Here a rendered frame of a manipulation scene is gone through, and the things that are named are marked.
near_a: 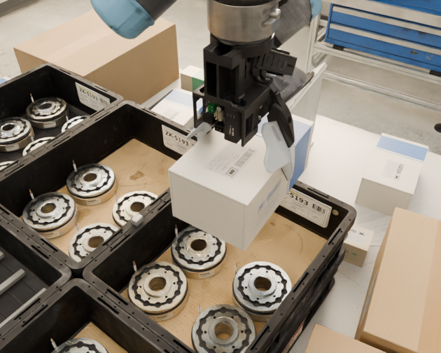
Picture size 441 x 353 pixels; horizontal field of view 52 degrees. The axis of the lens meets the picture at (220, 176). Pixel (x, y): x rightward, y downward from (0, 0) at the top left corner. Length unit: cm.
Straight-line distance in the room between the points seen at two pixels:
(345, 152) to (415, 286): 57
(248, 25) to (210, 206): 24
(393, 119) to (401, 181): 166
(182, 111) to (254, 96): 78
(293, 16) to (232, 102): 62
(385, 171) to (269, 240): 39
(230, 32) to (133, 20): 14
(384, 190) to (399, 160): 11
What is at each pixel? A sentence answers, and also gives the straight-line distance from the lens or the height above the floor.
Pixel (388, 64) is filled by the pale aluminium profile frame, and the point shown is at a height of 30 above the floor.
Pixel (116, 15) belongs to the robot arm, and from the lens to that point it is 56.
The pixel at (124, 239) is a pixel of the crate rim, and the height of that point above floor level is 93.
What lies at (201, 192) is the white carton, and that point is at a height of 112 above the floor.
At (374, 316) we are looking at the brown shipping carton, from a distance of 81.
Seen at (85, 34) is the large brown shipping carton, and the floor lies 90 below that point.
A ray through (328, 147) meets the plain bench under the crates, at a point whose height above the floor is 70.
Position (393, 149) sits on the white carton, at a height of 79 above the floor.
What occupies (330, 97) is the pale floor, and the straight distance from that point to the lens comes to 289.
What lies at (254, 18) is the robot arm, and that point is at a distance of 47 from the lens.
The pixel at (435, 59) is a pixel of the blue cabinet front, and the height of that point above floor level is 38.
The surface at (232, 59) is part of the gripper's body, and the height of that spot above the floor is 130.
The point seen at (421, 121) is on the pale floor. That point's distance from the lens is 284.
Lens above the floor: 153
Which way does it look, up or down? 43 degrees down
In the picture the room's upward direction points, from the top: straight up
